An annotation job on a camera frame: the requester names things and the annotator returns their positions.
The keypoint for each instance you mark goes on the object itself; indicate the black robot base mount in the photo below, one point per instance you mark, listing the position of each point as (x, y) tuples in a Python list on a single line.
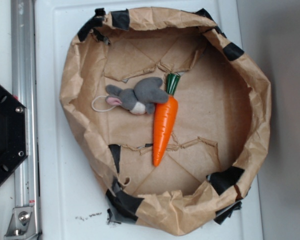
[(13, 137)]

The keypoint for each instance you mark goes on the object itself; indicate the aluminum extrusion rail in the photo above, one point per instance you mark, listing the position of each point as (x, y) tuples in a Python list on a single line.
[(26, 176)]

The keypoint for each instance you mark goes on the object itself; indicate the gray plush bunny toy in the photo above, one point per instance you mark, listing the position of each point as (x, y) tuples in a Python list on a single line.
[(138, 100)]

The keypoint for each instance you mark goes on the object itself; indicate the metal corner bracket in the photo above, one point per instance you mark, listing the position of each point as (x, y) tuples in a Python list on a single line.
[(22, 224)]

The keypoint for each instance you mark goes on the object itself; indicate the brown paper bag bin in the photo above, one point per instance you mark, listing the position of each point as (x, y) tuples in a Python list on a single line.
[(221, 132)]

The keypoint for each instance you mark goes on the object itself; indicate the orange plastic toy carrot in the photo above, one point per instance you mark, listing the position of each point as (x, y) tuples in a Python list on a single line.
[(164, 119)]

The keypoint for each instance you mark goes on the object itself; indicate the white plastic tray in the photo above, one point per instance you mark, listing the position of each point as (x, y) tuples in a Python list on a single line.
[(73, 205)]

